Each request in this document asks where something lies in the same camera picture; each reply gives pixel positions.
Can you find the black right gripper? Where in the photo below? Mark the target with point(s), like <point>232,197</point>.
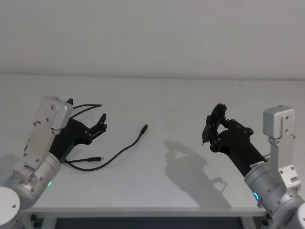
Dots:
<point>238,150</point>

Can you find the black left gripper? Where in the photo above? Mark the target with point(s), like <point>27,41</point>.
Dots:
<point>68,138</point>

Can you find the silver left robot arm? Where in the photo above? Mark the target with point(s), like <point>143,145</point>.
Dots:
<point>38,143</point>

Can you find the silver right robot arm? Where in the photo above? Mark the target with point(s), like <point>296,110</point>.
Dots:
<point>276,186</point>

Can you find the small black frame knob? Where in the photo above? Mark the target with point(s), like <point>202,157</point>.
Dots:
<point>33,217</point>
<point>36,224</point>
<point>268,216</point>
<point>264,222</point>

